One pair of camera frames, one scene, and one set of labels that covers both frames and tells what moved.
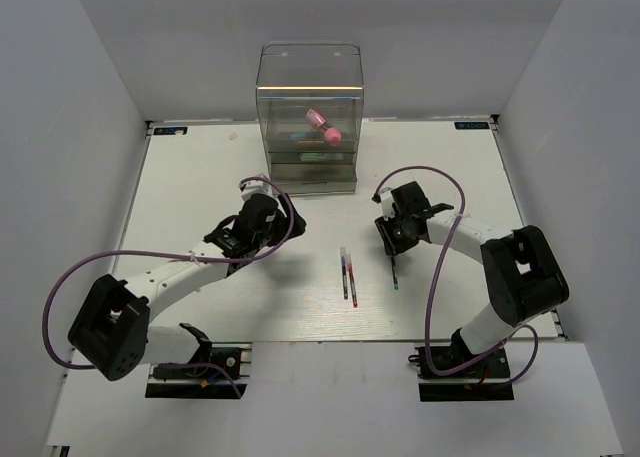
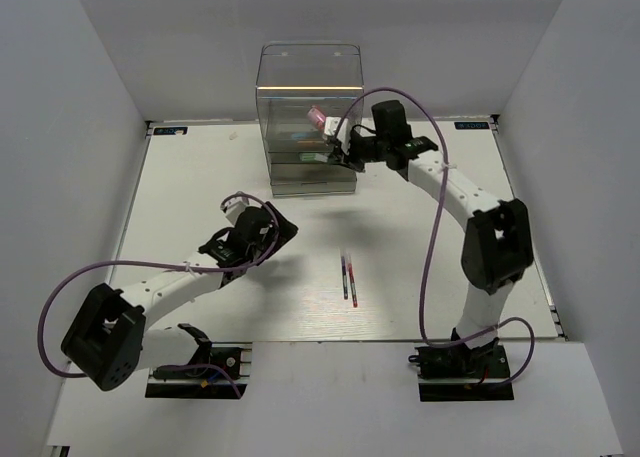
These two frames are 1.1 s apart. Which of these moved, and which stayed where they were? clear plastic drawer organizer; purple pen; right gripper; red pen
Moved: right gripper
Stayed: red pen; clear plastic drawer organizer; purple pen
